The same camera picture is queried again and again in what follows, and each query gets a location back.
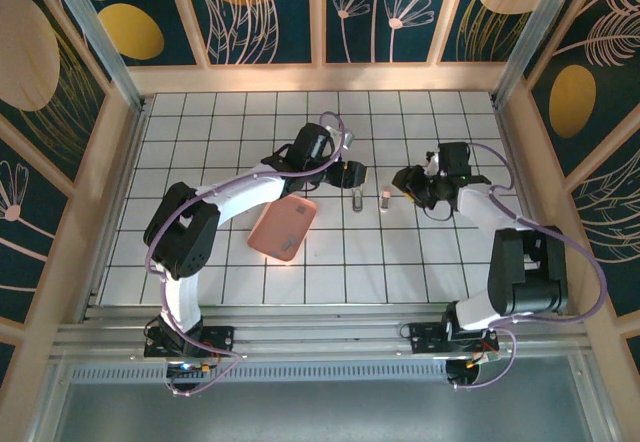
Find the grey staple strip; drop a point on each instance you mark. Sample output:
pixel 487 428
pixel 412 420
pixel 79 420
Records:
pixel 289 243
pixel 300 208

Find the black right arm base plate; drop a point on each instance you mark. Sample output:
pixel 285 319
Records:
pixel 425 338

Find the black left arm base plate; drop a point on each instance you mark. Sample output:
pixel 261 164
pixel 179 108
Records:
pixel 217 339

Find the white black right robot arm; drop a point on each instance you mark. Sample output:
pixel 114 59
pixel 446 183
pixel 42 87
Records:
pixel 525 272

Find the aluminium corner post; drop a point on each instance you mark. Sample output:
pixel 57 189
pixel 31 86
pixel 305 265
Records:
pixel 525 37
pixel 100 37

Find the pink plastic tray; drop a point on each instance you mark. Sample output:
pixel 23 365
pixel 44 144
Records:
pixel 277 232

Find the wooden table surround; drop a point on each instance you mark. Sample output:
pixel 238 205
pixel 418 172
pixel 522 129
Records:
pixel 320 79

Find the grey metal panel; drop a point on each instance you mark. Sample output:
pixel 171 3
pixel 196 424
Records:
pixel 320 412

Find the perforated metal strip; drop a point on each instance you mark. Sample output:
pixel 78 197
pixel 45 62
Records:
pixel 320 373

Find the aluminium mounting rail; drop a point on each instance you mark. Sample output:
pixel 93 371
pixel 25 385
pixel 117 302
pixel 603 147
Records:
pixel 320 334

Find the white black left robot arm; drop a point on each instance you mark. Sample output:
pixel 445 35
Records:
pixel 240 197

